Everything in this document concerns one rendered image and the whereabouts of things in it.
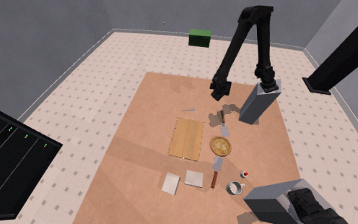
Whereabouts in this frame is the light wooden cutting board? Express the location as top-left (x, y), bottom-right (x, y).
top-left (168, 118), bottom-right (204, 162)

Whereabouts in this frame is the round cheese pizza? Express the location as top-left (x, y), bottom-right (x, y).
top-left (210, 136), bottom-right (232, 157)

